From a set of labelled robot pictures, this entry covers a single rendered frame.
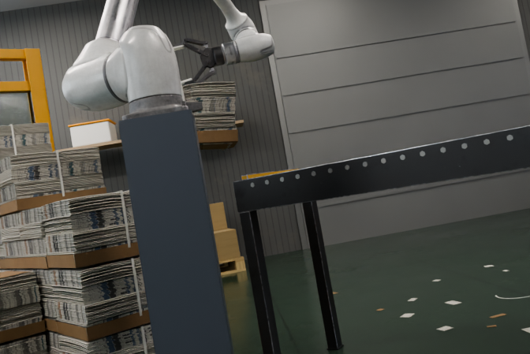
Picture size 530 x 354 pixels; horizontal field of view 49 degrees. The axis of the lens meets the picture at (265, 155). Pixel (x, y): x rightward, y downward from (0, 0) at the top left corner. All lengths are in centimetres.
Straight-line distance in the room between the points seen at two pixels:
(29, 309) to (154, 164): 95
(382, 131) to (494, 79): 153
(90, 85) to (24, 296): 90
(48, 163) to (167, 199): 105
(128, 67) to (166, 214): 43
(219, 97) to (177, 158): 64
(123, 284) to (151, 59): 78
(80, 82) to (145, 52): 24
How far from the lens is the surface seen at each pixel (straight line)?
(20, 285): 233
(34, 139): 318
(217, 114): 217
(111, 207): 200
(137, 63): 166
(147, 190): 159
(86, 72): 179
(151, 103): 163
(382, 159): 192
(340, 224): 681
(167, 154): 159
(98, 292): 199
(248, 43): 233
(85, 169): 259
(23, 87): 381
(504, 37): 773
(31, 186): 252
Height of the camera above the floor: 75
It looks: 3 degrees up
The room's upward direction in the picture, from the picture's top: 10 degrees counter-clockwise
